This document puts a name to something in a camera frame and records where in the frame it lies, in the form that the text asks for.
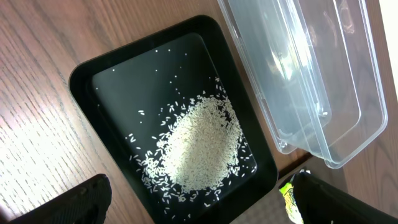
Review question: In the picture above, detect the black plastic tray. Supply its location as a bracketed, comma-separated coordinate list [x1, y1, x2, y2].
[69, 15, 278, 223]

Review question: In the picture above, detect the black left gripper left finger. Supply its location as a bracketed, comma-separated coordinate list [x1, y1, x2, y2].
[10, 174, 112, 224]

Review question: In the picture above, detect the brown serving tray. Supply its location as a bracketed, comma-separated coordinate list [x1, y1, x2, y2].
[231, 157, 347, 224]

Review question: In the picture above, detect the pile of rice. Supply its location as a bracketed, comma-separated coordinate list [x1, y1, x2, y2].
[127, 76, 257, 223]

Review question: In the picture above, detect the clear plastic bin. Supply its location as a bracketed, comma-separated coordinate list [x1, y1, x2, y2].
[217, 0, 389, 169]

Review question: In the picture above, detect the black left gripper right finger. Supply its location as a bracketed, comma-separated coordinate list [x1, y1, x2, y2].
[293, 172, 397, 224]

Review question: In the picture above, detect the yellow snack wrapper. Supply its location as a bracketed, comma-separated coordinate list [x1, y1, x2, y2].
[278, 169, 311, 224]

